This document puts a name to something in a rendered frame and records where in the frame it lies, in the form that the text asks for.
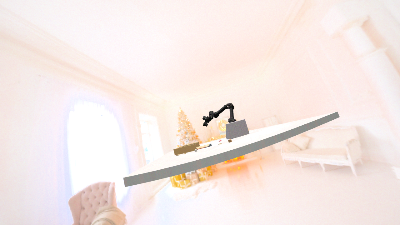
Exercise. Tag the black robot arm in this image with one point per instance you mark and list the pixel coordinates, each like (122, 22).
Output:
(229, 106)

